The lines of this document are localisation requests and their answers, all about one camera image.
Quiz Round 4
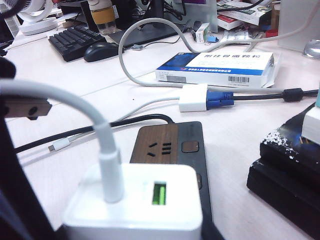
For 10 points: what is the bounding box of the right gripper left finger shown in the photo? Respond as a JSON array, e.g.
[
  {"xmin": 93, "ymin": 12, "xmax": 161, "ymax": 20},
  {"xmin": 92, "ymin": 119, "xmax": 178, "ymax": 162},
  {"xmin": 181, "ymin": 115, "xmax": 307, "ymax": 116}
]
[{"xmin": 0, "ymin": 98, "xmax": 57, "ymax": 240}]

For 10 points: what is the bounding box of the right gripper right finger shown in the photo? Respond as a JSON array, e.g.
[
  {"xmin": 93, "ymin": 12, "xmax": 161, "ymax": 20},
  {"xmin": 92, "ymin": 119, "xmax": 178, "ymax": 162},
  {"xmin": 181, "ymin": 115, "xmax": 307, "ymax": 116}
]
[{"xmin": 201, "ymin": 219, "xmax": 226, "ymax": 240}]

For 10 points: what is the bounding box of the white USB charger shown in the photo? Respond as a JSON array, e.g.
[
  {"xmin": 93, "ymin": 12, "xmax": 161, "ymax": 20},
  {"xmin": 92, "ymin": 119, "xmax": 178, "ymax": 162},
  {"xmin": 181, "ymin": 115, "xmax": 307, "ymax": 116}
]
[{"xmin": 61, "ymin": 163, "xmax": 203, "ymax": 240}]

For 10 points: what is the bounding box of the white charger cable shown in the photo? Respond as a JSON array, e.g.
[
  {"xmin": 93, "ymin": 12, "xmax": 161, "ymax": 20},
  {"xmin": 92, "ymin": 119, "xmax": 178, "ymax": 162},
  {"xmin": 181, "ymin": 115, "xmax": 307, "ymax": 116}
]
[{"xmin": 0, "ymin": 79, "xmax": 126, "ymax": 204}]

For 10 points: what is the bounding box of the black power strip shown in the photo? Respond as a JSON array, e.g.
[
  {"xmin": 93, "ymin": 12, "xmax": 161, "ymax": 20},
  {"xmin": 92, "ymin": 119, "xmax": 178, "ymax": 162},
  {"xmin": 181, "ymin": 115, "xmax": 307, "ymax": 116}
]
[{"xmin": 129, "ymin": 121, "xmax": 214, "ymax": 226}]

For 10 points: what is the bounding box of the thick black box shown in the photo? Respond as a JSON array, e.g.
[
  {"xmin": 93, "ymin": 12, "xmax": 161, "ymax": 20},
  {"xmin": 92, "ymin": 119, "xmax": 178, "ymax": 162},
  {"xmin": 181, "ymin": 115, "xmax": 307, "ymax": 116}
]
[{"xmin": 246, "ymin": 157, "xmax": 320, "ymax": 234}]

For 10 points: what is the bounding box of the thin black box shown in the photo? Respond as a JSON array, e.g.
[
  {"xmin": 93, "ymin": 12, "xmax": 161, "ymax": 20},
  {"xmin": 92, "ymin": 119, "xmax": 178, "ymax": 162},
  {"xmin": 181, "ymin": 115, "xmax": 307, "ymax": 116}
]
[{"xmin": 259, "ymin": 102, "xmax": 320, "ymax": 181}]

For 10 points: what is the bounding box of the white video adapter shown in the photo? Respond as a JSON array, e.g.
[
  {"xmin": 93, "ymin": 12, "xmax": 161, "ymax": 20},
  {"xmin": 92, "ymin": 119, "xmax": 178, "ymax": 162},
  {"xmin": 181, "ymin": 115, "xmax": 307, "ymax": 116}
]
[{"xmin": 47, "ymin": 84, "xmax": 209, "ymax": 153}]

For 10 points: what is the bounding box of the black keyboard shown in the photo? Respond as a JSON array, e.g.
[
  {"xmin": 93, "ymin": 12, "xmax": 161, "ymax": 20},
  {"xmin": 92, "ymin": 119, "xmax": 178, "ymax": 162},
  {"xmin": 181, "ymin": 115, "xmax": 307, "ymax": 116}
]
[{"xmin": 47, "ymin": 24, "xmax": 106, "ymax": 62}]

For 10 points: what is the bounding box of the black computer mouse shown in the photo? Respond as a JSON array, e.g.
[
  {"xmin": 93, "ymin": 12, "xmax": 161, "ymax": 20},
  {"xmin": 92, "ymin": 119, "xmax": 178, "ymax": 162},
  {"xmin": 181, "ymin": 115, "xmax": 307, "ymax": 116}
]
[{"xmin": 83, "ymin": 41, "xmax": 125, "ymax": 63}]

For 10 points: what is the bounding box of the white desk fan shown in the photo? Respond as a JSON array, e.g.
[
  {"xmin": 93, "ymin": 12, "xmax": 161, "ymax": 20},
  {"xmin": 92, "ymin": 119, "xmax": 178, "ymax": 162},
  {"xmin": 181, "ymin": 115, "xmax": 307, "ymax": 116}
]
[{"xmin": 17, "ymin": 0, "xmax": 59, "ymax": 36}]

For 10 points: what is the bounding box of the blue white medicine box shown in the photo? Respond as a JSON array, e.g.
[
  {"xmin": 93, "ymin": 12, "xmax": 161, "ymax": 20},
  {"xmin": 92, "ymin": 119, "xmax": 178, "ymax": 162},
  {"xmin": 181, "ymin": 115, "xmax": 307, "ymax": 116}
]
[{"xmin": 154, "ymin": 51, "xmax": 276, "ymax": 89}]

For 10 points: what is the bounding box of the clear bottle yellow band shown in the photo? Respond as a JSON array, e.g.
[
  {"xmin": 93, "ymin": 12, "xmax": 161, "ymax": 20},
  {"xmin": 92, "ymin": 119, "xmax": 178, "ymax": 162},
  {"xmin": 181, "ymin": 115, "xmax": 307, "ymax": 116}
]
[{"xmin": 88, "ymin": 0, "xmax": 118, "ymax": 36}]

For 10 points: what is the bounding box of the small black computer monitor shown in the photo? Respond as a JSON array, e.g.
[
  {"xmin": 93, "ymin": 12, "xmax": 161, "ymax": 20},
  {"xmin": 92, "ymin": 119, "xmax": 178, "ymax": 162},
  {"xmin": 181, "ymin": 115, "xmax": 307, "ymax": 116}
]
[{"xmin": 109, "ymin": 0, "xmax": 181, "ymax": 50}]

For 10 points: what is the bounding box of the small white green carton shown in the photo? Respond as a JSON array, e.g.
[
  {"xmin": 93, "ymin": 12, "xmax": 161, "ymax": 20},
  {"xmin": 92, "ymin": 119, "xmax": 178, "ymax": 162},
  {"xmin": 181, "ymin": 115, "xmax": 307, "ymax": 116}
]
[{"xmin": 195, "ymin": 22, "xmax": 211, "ymax": 43}]

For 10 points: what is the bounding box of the red white book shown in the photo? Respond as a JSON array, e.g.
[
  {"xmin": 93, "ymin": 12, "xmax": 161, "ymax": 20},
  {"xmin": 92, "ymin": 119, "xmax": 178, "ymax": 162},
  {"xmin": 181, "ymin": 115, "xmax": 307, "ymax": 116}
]
[{"xmin": 216, "ymin": 13, "xmax": 243, "ymax": 30}]

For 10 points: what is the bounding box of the white printed carton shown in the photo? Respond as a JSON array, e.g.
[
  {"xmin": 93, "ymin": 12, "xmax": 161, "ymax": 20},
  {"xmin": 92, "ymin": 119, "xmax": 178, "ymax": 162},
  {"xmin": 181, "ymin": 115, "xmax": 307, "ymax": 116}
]
[{"xmin": 232, "ymin": 2, "xmax": 273, "ymax": 26}]

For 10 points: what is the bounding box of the black power strip cord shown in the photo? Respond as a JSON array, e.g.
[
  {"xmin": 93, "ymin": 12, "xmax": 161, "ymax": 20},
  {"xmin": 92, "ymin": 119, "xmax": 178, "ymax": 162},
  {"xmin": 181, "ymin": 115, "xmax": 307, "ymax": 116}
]
[{"xmin": 13, "ymin": 113, "xmax": 176, "ymax": 155}]

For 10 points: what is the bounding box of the blue plug black cable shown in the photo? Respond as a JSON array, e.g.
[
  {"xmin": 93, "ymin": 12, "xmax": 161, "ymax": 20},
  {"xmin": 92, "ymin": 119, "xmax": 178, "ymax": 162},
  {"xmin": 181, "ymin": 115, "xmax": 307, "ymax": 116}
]
[{"xmin": 205, "ymin": 87, "xmax": 320, "ymax": 108}]

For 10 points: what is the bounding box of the thick grey cable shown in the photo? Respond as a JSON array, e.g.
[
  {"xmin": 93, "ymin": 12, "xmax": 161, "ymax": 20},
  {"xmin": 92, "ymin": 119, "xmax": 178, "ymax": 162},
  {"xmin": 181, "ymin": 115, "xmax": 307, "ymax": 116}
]
[{"xmin": 118, "ymin": 0, "xmax": 320, "ymax": 95}]

